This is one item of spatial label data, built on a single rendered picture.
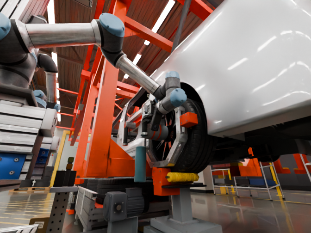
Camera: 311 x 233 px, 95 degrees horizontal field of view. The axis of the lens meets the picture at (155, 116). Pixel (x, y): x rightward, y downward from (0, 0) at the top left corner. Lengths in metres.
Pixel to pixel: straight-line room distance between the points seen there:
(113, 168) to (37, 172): 0.55
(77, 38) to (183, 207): 1.16
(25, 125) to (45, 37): 0.35
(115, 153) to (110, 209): 0.47
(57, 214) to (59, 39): 1.23
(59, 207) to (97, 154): 0.46
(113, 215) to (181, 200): 0.48
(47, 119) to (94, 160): 0.75
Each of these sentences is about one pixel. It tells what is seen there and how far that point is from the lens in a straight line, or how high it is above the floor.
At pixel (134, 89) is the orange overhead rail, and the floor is 3.29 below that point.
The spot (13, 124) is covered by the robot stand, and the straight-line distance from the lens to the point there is 0.72.
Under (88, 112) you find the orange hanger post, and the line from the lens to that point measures 3.58.
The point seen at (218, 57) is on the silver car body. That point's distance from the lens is 1.05.
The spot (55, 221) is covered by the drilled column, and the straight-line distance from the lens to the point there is 1.52.
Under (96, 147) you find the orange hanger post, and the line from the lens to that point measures 1.40.
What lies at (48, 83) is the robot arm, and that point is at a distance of 1.54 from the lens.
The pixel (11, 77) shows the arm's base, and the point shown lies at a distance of 0.81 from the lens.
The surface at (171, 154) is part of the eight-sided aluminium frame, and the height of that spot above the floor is 0.65.
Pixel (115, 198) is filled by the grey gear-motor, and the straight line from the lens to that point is 1.22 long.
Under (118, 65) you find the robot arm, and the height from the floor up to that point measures 1.09.
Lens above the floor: 0.51
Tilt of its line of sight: 23 degrees up
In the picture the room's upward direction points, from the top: straight up
